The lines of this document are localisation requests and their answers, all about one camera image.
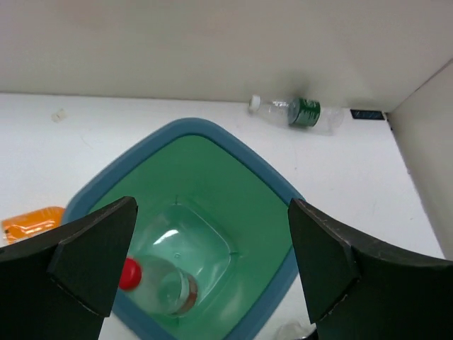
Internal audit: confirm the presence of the orange juice bottle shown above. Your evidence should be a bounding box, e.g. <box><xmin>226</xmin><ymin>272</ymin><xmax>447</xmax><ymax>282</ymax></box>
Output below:
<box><xmin>1</xmin><ymin>206</ymin><xmax>65</xmax><ymax>245</ymax></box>

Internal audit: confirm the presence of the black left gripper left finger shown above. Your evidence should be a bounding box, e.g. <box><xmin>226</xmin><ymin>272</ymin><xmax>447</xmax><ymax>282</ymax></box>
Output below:
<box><xmin>1</xmin><ymin>197</ymin><xmax>137</xmax><ymax>339</ymax></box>

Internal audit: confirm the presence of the red-label clear water bottle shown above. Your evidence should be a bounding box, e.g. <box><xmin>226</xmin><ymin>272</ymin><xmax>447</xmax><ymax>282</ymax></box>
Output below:
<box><xmin>119</xmin><ymin>256</ymin><xmax>198</xmax><ymax>315</ymax></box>

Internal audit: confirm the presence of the green-label clear bottle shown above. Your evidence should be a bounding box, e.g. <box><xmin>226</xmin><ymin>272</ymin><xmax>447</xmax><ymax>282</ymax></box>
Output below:
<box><xmin>248</xmin><ymin>95</ymin><xmax>349</xmax><ymax>135</ymax></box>

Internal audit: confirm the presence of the green plastic bin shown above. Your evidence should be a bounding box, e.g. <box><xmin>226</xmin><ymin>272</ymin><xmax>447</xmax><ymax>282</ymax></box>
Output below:
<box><xmin>63</xmin><ymin>118</ymin><xmax>299</xmax><ymax>339</ymax></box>

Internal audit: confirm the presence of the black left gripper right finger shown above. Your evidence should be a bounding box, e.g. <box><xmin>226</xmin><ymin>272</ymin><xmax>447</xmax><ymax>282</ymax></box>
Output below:
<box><xmin>288</xmin><ymin>199</ymin><xmax>452</xmax><ymax>339</ymax></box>

